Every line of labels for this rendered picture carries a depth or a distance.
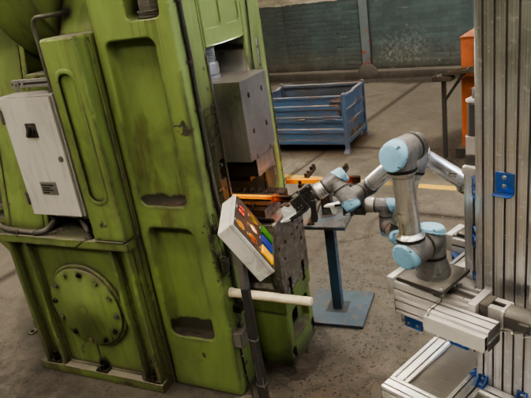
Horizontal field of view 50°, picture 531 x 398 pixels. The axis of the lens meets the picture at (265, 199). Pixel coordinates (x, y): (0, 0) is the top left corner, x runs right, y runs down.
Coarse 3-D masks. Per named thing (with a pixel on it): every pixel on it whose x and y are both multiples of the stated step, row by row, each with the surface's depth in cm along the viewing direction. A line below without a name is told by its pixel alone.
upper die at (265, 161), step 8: (264, 152) 292; (272, 152) 301; (256, 160) 284; (264, 160) 292; (272, 160) 301; (232, 168) 292; (240, 168) 290; (248, 168) 288; (256, 168) 286; (264, 168) 292; (248, 176) 290; (256, 176) 288
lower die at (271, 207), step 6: (234, 192) 322; (240, 198) 309; (246, 198) 308; (252, 198) 307; (258, 198) 305; (246, 204) 303; (258, 204) 301; (264, 204) 300; (270, 204) 301; (276, 204) 307; (258, 210) 296; (264, 210) 294; (270, 210) 301; (276, 210) 307; (258, 216) 297; (264, 216) 296; (270, 216) 301
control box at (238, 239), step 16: (224, 208) 252; (240, 208) 251; (224, 224) 234; (256, 224) 256; (224, 240) 231; (240, 240) 231; (256, 240) 241; (240, 256) 234; (256, 256) 234; (256, 272) 237; (272, 272) 237
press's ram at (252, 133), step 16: (224, 80) 275; (240, 80) 269; (256, 80) 281; (224, 96) 271; (240, 96) 268; (256, 96) 282; (224, 112) 275; (240, 112) 271; (256, 112) 282; (224, 128) 278; (240, 128) 275; (256, 128) 283; (272, 128) 300; (224, 144) 282; (240, 144) 278; (256, 144) 283; (272, 144) 300; (240, 160) 282
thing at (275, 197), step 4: (240, 196) 310; (244, 196) 309; (248, 196) 309; (252, 196) 308; (256, 196) 307; (260, 196) 306; (264, 196) 305; (268, 196) 304; (272, 196) 302; (276, 196) 302; (280, 196) 301; (284, 196) 300; (288, 196) 299; (272, 200) 302; (276, 200) 303; (280, 200) 302; (284, 200) 301; (288, 200) 300
